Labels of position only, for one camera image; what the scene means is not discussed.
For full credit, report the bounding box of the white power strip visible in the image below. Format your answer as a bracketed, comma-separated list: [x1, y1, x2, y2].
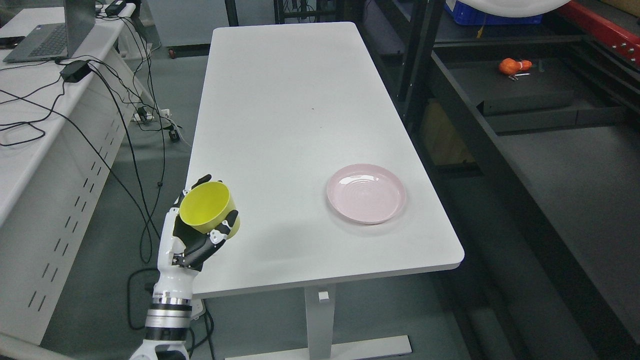
[132, 107, 173, 124]

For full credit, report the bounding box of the grey laptop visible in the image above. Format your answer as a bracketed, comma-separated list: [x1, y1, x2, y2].
[3, 0, 96, 64]

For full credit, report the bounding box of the white table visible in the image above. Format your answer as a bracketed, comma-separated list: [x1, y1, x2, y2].
[186, 22, 465, 360]

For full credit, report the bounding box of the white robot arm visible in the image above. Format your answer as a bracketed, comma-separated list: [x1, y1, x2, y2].
[130, 295, 193, 360]

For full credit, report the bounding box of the blue plastic crate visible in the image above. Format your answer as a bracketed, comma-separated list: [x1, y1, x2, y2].
[444, 0, 543, 27]

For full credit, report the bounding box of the black charger brick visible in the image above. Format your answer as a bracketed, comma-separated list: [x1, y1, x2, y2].
[103, 0, 127, 17]

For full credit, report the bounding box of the white side desk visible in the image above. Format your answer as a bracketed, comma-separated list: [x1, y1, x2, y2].
[0, 18, 149, 346]

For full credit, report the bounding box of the black power adapter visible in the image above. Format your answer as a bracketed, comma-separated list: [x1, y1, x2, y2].
[59, 60, 92, 84]

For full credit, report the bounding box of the orange toy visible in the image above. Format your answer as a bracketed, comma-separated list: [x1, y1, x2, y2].
[498, 58, 533, 76]

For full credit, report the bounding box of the yellow plastic cup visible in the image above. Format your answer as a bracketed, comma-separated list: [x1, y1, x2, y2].
[178, 181, 236, 234]

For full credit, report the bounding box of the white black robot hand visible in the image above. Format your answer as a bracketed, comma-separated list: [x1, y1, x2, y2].
[152, 174, 241, 300]

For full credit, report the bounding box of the pink plastic plate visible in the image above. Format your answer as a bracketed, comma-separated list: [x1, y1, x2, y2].
[326, 163, 407, 224]

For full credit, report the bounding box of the black metal shelf rack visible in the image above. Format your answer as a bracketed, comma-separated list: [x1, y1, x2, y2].
[345, 0, 639, 360]

